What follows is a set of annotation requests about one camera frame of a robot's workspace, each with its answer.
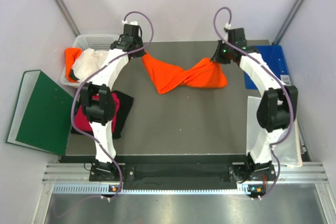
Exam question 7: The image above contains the orange t shirt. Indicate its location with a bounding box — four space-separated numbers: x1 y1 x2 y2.
65 48 82 82
142 54 228 94

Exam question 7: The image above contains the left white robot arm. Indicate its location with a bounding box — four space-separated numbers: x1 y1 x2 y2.
80 35 145 182

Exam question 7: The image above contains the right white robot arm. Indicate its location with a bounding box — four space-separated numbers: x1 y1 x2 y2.
211 40 298 180

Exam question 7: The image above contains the white perforated plastic basket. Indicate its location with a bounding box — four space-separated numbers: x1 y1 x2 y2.
60 34 119 87

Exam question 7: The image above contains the white t shirt in basket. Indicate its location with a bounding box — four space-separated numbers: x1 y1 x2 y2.
72 48 108 82

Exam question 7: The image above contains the blue folder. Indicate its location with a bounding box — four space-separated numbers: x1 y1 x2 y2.
248 45 291 85

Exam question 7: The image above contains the black folded t shirt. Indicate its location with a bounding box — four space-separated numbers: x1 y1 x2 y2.
75 90 134 139

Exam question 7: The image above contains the magenta folded t shirt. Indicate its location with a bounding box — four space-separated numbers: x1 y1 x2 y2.
74 93 121 134

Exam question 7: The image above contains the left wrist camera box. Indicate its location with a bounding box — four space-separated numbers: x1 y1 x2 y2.
123 24 142 37

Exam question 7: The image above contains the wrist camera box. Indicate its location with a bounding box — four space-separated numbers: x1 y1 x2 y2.
123 24 142 37
228 28 247 48

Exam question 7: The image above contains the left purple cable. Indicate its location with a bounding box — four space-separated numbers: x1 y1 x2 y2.
70 10 154 200

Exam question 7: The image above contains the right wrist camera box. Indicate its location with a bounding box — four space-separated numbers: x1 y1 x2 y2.
228 28 247 48

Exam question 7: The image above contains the green ring binder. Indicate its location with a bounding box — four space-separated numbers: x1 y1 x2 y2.
6 70 73 155

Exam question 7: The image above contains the aluminium frame rail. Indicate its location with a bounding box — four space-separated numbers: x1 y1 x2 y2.
43 162 328 184

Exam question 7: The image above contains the slotted grey cable duct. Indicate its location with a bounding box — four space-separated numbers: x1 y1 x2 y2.
53 184 263 196

